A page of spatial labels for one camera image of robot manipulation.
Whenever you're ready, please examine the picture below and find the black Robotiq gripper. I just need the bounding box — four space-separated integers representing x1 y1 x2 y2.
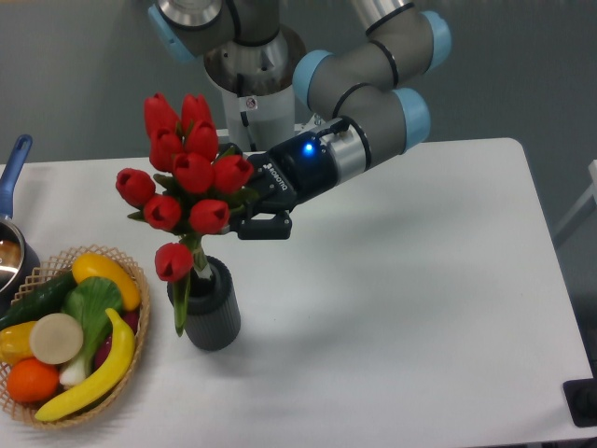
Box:
217 132 337 240

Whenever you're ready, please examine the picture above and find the red tulip bouquet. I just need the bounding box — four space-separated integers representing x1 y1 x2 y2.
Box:
115 91 260 338

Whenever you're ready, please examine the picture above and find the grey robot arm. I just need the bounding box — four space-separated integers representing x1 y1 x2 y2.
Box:
148 1 451 240

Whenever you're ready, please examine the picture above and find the dark grey ribbed vase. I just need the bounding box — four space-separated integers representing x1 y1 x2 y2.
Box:
167 256 242 351

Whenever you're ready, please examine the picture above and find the purple red vegetable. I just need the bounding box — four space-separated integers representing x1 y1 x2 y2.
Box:
93 310 140 371

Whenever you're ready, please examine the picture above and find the yellow squash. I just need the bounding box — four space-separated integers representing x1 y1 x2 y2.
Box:
72 252 141 312

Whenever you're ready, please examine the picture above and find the green bok choy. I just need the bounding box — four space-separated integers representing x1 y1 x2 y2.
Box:
60 276 123 388

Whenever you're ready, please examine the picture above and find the yellow banana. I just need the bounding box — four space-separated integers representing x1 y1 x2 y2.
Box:
35 308 135 422

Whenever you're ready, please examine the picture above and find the green cucumber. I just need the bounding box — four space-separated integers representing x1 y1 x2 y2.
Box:
1 271 76 329

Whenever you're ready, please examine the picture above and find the woven wicker basket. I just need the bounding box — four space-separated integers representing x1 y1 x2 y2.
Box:
1 245 150 430

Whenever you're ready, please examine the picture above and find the beige round slice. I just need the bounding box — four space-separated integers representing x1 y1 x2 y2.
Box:
29 313 84 365

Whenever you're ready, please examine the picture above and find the yellow bell pepper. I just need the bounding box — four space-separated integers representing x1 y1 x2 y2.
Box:
0 321 36 365

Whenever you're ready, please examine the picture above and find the orange fruit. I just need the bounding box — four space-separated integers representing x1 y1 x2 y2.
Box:
7 357 59 403

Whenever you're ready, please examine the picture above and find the black device at table edge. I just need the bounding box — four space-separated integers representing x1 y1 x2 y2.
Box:
562 378 596 427

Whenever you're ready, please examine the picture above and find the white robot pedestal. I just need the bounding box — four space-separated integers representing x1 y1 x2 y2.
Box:
203 24 306 152

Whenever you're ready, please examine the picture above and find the blue handled saucepan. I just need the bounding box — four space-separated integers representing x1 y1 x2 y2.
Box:
1 134 40 314

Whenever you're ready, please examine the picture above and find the white frame at right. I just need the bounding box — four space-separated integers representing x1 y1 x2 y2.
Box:
552 160 596 250

